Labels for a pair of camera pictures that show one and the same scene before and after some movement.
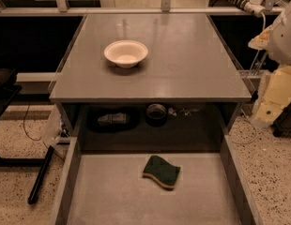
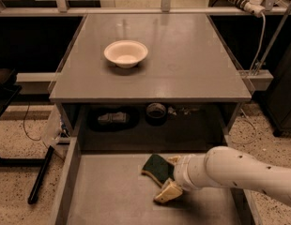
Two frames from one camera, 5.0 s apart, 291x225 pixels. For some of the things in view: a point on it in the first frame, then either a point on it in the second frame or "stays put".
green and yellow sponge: x=162 y=172 stays put
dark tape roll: x=156 y=114 stays put
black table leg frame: x=5 y=95 stays put
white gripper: x=283 y=40 → x=182 y=171
